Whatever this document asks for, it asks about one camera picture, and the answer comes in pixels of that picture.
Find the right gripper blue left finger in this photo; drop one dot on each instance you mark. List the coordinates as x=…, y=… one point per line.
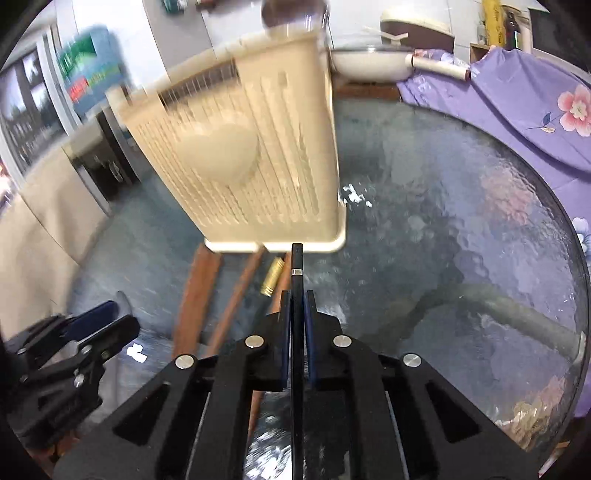
x=284, y=317

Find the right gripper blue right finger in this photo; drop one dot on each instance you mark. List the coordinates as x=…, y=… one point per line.
x=310, y=313

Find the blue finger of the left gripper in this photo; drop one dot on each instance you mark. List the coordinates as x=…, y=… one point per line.
x=90, y=316
x=110, y=340

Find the cream plastic utensil holder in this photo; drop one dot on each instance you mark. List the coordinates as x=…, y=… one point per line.
x=244, y=140

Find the silver metal spoon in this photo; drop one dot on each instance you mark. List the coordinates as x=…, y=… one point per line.
x=286, y=17

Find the beige curtain cloth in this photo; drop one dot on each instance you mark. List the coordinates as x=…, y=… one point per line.
x=46, y=232

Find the round glass table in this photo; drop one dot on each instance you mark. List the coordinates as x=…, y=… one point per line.
x=447, y=232

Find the water dispenser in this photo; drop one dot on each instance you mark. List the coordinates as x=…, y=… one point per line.
x=106, y=157

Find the window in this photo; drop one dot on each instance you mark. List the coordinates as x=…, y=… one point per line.
x=35, y=110

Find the wooden counter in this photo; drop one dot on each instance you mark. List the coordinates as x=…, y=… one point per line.
x=386, y=92

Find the white pan with lid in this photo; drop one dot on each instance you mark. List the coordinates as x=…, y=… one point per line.
x=389, y=64

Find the brown white rice cooker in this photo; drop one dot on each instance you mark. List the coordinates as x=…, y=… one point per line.
x=422, y=34

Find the purple floral cloth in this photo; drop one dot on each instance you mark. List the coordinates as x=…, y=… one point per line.
x=539, y=110

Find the dark glass bottle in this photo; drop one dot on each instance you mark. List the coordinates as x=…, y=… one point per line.
x=513, y=32

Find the yellow roll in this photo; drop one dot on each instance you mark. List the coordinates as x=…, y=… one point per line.
x=494, y=22

